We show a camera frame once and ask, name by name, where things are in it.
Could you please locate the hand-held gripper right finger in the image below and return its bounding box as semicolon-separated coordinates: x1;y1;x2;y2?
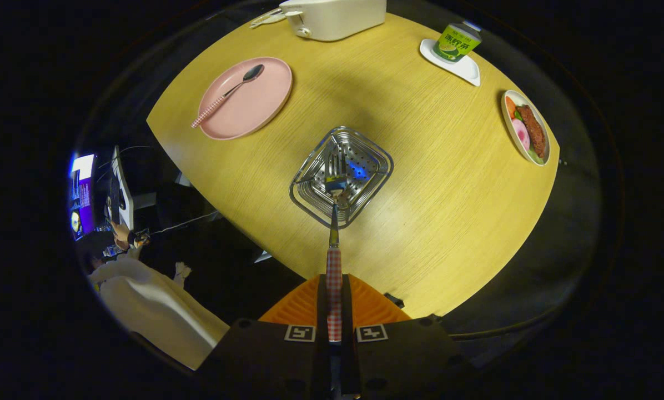
341;274;477;400

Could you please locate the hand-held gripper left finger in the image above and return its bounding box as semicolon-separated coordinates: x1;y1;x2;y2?
196;274;331;400

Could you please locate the fork with checkered handle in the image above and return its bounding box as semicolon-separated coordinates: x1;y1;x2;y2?
324;153;349;342

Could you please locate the spoon with checkered handle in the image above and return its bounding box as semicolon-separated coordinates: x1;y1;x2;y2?
191;64;265;129

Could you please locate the white monitor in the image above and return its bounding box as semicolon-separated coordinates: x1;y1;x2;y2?
109;146;135;229

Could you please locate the lit computer screen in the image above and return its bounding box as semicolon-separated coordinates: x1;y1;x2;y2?
68;154;97;241

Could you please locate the pink round plate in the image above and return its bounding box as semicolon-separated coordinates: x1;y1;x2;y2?
198;57;293;141

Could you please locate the white plate of food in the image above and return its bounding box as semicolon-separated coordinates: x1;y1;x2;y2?
501;89;551;167

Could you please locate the brown meat patty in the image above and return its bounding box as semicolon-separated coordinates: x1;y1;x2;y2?
516;104;547;159

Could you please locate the white square coaster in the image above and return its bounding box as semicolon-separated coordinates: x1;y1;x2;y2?
419;38;481;87

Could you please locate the green label drink bottle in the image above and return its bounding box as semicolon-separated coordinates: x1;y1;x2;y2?
433;21;482;63

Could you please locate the white divided seasoning tray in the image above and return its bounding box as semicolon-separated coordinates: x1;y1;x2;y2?
249;8;286;29

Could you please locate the white toaster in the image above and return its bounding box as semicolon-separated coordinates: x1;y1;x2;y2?
279;0;388;42

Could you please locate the square metal wire basket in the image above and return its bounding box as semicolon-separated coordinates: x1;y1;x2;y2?
289;126;394;229

